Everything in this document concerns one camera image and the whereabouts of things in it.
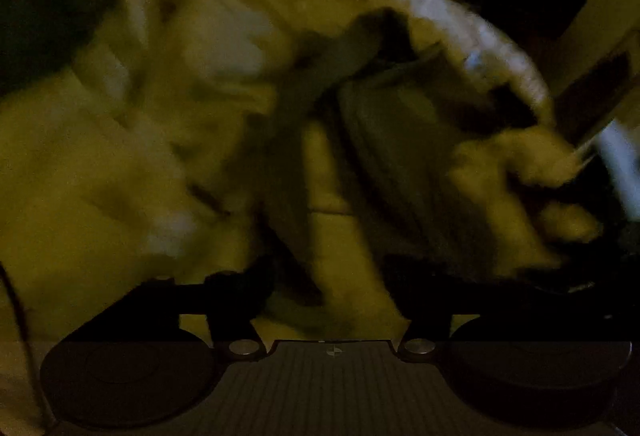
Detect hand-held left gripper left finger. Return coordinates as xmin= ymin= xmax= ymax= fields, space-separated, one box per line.
xmin=64 ymin=265 xmax=275 ymax=363

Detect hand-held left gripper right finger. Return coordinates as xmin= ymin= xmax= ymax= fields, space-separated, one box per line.
xmin=382 ymin=256 xmax=628 ymax=363

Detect grey garment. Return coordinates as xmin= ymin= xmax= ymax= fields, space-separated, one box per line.
xmin=270 ymin=8 xmax=556 ymax=281

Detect pile of light clothes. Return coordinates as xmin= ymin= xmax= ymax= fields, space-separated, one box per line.
xmin=0 ymin=0 xmax=556 ymax=352

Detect person's right hand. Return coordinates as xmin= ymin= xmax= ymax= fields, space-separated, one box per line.
xmin=447 ymin=126 xmax=606 ymax=274

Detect dark cloth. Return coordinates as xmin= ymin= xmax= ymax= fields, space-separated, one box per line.
xmin=0 ymin=0 xmax=128 ymax=96

